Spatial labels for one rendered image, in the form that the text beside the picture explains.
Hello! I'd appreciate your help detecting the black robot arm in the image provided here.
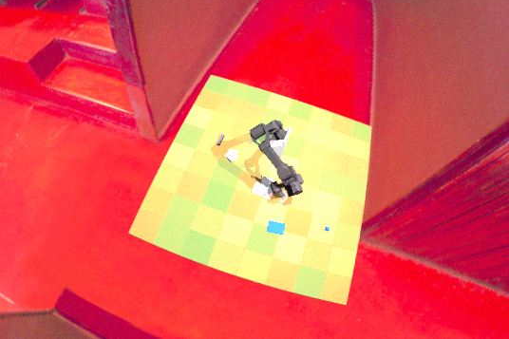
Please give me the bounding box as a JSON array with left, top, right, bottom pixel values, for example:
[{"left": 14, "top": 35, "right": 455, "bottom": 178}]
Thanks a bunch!
[{"left": 250, "top": 120, "right": 303, "bottom": 197}]

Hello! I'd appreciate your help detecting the blue flat rectangular plate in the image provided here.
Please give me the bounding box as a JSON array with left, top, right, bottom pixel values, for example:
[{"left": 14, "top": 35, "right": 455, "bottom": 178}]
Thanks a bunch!
[{"left": 267, "top": 221, "right": 285, "bottom": 235}]

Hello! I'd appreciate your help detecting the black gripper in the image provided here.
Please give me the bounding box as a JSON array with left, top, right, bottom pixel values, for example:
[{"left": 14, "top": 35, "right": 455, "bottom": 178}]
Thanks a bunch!
[{"left": 270, "top": 174, "right": 304, "bottom": 193}]

